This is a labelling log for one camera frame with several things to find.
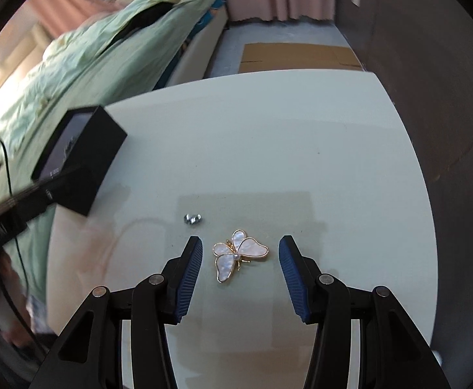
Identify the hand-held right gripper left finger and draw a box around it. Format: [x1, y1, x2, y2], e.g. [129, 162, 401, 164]
[29, 236, 204, 389]

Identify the green blanket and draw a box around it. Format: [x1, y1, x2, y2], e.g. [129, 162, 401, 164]
[0, 0, 226, 304]

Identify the black jewelry box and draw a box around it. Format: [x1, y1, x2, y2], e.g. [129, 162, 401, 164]
[31, 105, 128, 218]

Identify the blue patterned bed sheet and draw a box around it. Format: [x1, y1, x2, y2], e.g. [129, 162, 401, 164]
[167, 0, 226, 74]

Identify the white bed mattress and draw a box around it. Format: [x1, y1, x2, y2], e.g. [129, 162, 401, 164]
[153, 0, 231, 90]

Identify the white butterfly brooch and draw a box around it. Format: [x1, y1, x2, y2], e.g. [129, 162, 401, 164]
[213, 229, 269, 285]

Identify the person's left hand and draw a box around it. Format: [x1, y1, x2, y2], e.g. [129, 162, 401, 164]
[0, 247, 38, 351]

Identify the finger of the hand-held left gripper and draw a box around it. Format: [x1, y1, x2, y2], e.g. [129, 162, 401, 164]
[1, 165, 89, 222]

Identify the flat cardboard sheet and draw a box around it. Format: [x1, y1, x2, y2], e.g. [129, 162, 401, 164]
[238, 43, 362, 75]

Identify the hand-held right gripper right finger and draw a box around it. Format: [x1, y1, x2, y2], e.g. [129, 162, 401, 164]
[279, 235, 452, 389]

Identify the dark cloth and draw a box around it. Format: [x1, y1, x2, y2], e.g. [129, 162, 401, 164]
[115, 2, 181, 40]

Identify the black cable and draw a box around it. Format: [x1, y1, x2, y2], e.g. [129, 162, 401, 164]
[0, 138, 35, 335]

